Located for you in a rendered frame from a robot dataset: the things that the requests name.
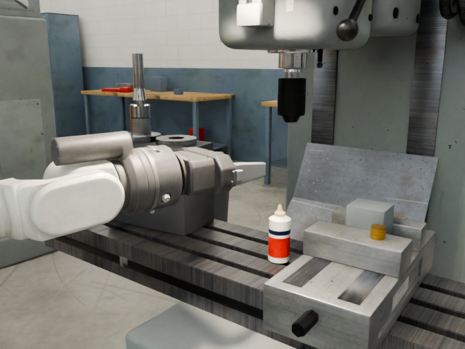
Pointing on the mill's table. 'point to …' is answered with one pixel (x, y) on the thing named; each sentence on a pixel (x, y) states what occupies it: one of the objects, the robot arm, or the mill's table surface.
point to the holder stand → (199, 217)
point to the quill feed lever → (350, 25)
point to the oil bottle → (279, 237)
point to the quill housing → (295, 25)
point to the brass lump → (378, 232)
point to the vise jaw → (358, 248)
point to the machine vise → (346, 293)
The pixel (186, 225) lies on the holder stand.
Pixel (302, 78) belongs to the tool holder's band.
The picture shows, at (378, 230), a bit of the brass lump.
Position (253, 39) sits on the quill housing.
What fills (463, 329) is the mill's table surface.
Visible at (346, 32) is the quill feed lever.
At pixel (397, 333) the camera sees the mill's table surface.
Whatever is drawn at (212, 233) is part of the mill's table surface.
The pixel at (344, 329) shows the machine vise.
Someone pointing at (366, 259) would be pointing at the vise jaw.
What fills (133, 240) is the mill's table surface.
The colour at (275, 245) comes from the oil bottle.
